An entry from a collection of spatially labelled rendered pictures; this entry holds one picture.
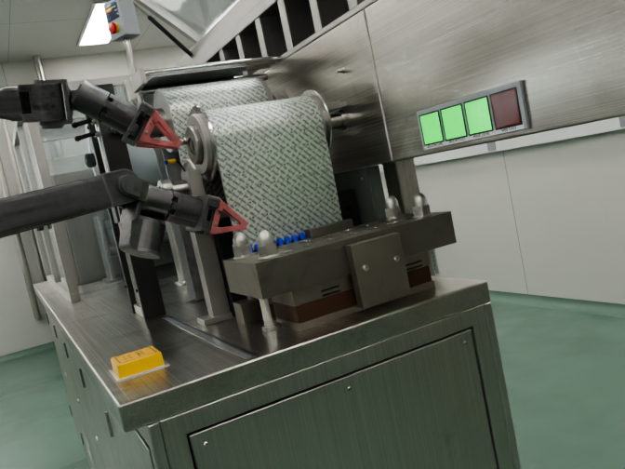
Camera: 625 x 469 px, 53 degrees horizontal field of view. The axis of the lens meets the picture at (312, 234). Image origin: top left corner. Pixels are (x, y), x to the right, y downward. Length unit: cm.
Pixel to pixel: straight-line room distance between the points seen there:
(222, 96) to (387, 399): 78
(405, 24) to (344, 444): 72
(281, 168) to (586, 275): 310
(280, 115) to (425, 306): 47
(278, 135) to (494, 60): 45
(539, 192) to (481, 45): 322
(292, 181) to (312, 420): 47
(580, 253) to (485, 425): 297
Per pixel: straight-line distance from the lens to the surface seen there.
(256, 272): 100
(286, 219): 123
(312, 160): 126
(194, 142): 122
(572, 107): 92
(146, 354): 104
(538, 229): 428
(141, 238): 110
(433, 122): 112
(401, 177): 153
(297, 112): 127
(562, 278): 426
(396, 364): 107
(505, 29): 99
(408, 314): 106
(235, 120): 122
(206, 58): 214
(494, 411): 122
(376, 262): 107
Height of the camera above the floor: 115
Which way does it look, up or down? 5 degrees down
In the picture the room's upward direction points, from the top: 12 degrees counter-clockwise
